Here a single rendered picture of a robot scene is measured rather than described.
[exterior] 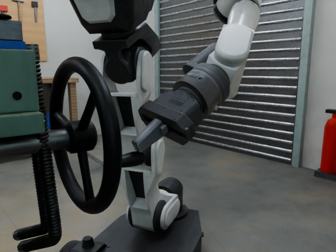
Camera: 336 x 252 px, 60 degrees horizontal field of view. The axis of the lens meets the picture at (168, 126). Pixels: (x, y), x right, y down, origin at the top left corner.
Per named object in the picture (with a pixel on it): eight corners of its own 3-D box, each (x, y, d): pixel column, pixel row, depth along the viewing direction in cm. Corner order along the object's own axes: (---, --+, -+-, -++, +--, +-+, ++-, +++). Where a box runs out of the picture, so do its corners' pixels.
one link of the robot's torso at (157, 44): (137, 55, 127) (127, 14, 117) (164, 55, 123) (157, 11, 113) (106, 86, 106) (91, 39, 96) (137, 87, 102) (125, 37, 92)
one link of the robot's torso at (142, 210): (138, 212, 147) (124, 126, 128) (176, 219, 140) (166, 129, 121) (124, 234, 134) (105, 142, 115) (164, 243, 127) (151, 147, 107)
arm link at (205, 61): (216, 121, 60) (247, 91, 65) (225, 84, 51) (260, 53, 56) (175, 93, 64) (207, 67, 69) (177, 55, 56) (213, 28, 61)
